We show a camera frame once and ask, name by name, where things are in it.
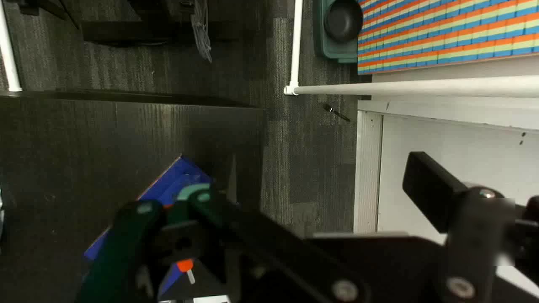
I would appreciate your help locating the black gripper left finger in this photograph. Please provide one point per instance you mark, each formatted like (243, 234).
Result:
(127, 253)

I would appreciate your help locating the blue ramp platform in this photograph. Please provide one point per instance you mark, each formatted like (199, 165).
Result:
(169, 190)

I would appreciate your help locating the white cabinet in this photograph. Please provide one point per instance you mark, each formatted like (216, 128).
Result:
(448, 152)

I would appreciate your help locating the colourful striped mat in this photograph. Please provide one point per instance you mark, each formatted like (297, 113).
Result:
(448, 34)

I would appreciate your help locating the black round bowl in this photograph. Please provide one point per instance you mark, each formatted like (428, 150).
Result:
(344, 19)

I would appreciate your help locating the white pvc pipe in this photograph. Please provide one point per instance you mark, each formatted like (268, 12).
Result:
(426, 86)
(9, 52)
(295, 44)

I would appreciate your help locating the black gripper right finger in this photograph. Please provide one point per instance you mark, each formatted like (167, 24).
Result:
(477, 224)

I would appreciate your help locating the small orange object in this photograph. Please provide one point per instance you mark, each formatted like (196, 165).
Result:
(186, 264)

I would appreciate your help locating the green box with round hole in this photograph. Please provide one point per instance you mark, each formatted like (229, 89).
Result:
(320, 34)

